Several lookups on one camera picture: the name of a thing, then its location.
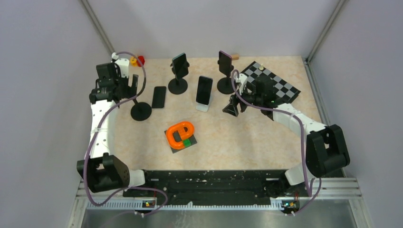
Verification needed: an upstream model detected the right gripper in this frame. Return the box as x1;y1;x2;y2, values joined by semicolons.
223;84;263;117

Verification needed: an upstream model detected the black phone stand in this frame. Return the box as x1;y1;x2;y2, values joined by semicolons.
217;75;234;95
168;78;188;95
130;99;152;121

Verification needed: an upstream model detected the white plastic phone holder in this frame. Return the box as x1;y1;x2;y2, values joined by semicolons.
195;95;212;112

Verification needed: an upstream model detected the black phone with purple edge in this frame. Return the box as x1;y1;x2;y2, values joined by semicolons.
218;50;233;76

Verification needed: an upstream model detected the teal edged black phone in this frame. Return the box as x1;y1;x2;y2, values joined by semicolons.
171;53;190;80

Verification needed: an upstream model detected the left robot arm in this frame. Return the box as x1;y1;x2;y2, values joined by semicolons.
77;59;153;196

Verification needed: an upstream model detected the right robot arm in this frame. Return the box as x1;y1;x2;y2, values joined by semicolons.
223;74;350;197

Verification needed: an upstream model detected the yellow toy block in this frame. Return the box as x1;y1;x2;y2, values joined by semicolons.
130;57;137;67

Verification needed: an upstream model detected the red toy block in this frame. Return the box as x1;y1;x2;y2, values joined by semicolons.
137;56;145;67

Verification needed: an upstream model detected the black grey chessboard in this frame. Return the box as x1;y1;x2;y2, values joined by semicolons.
241;61;301;104

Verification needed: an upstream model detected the green building brick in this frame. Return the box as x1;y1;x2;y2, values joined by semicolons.
183;139;192;148

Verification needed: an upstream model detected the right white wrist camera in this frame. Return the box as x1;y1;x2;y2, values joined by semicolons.
234;73;248;95

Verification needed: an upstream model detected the orange plastic ring toy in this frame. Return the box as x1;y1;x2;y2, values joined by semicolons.
165;121;195;150

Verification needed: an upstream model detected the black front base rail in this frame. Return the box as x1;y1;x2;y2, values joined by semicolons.
93;169;316;207

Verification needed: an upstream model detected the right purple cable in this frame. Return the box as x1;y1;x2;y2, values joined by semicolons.
231;69;322;216

